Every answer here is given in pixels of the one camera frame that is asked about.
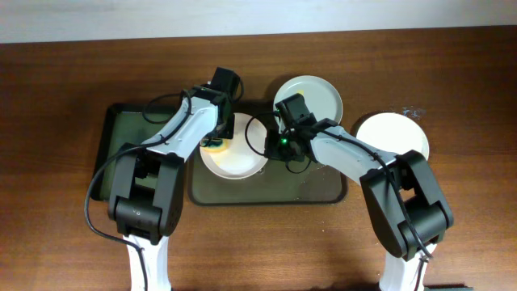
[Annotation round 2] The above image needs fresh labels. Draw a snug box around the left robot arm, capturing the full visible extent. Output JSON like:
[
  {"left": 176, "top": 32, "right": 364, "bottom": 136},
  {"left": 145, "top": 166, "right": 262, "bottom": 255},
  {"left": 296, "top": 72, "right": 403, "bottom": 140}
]
[{"left": 107, "top": 82, "right": 240, "bottom": 290}]

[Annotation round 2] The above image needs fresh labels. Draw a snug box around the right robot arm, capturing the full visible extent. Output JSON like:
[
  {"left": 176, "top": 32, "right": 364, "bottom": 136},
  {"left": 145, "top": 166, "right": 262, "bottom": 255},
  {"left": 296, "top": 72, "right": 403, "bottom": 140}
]
[{"left": 265, "top": 119, "right": 454, "bottom": 290}]

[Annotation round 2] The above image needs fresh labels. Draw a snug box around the yellow green sponge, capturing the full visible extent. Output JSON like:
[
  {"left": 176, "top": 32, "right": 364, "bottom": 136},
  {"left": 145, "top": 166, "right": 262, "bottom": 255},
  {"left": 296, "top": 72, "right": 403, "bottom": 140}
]
[{"left": 200, "top": 138, "right": 228, "bottom": 153}]

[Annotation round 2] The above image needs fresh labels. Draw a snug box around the dark green water tray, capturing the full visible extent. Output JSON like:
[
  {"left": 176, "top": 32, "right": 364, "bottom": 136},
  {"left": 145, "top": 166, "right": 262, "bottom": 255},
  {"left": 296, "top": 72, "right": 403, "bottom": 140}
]
[{"left": 89, "top": 103, "right": 179, "bottom": 202}]

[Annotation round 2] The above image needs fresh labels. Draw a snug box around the pink round plate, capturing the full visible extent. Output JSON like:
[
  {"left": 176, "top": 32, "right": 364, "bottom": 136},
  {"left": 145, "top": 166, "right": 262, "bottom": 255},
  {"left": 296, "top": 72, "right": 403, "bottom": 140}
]
[{"left": 355, "top": 112, "right": 430, "bottom": 160}]

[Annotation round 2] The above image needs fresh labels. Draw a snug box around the grey round plate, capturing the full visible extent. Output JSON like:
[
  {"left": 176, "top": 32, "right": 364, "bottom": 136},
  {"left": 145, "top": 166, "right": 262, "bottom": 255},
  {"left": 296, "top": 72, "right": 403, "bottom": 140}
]
[{"left": 273, "top": 75, "right": 343, "bottom": 124}]

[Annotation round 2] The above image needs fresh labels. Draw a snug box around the white round plate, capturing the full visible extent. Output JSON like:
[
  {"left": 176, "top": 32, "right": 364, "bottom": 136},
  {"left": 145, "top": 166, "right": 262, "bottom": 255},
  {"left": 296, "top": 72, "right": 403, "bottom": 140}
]
[{"left": 200, "top": 113, "right": 267, "bottom": 179}]

